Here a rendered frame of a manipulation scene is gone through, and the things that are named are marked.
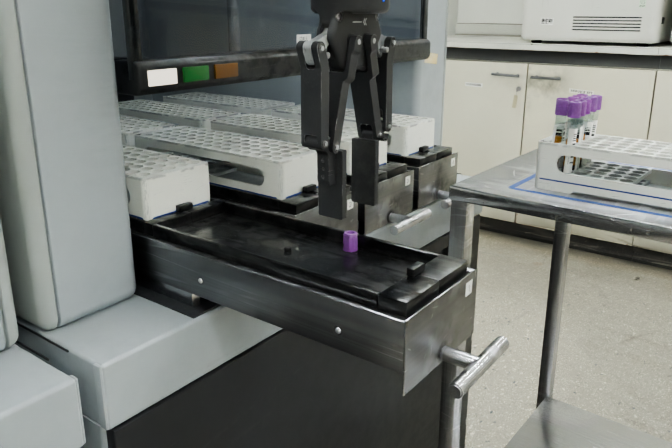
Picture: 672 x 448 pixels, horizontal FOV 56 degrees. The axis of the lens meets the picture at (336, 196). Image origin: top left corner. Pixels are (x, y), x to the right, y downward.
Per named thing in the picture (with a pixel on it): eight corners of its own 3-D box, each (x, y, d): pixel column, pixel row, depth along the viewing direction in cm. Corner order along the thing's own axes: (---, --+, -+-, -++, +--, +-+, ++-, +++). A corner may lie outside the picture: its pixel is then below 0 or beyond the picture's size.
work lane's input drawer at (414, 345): (-5, 233, 92) (-14, 173, 90) (82, 209, 103) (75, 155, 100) (450, 419, 51) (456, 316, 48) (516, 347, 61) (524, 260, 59)
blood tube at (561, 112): (558, 185, 83) (572, 101, 80) (546, 185, 83) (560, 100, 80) (553, 182, 85) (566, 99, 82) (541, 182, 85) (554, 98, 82)
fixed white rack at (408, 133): (270, 142, 121) (269, 109, 119) (303, 134, 129) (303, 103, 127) (405, 164, 104) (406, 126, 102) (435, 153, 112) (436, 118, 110)
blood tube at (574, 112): (557, 187, 83) (569, 102, 79) (557, 183, 84) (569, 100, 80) (570, 189, 82) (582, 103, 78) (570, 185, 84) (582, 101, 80)
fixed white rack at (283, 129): (210, 156, 109) (208, 120, 108) (251, 146, 117) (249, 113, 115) (351, 184, 92) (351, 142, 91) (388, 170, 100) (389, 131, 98)
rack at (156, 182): (14, 189, 90) (8, 145, 88) (79, 174, 98) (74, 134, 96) (148, 231, 73) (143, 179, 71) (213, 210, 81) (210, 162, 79)
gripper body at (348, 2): (344, -27, 65) (344, 65, 68) (290, -31, 59) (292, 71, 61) (408, -30, 61) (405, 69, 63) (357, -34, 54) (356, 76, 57)
